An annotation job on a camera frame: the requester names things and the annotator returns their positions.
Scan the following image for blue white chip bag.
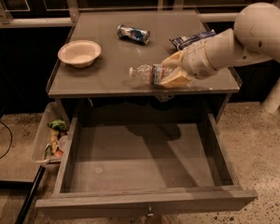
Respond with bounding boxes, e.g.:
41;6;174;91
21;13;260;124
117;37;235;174
169;30;217;50

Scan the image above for black cable on floor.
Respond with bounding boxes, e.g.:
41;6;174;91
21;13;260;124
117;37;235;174
0;115;14;165

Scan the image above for white paper bowl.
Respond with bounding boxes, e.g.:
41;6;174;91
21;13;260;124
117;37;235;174
58;40;102;68

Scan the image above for metal railing frame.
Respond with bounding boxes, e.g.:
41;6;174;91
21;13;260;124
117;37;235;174
0;0;280;29

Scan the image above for clear plastic water bottle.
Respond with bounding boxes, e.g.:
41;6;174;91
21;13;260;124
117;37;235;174
129;64;173;85

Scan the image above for crushed blue soda can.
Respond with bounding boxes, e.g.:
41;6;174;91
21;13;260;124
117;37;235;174
117;24;150;44

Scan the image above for green crumpled item in bin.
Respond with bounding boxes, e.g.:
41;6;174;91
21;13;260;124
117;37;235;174
48;119;67;132

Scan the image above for clear plastic storage bin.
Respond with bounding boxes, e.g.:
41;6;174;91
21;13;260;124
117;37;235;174
32;103;68;173

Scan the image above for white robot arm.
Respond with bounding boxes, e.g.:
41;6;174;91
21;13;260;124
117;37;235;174
162;3;280;79

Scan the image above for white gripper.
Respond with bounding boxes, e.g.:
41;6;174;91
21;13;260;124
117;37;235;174
160;39;217;88

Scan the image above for grey wooden cabinet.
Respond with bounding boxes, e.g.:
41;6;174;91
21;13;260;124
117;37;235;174
46;10;243;126

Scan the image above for black floor bar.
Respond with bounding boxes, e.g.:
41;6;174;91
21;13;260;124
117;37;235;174
0;166;46;224

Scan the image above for open grey top drawer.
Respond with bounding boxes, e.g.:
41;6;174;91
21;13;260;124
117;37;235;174
36;110;258;219

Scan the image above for metal drawer handle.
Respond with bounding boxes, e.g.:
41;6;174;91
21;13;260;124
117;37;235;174
147;206;154;217

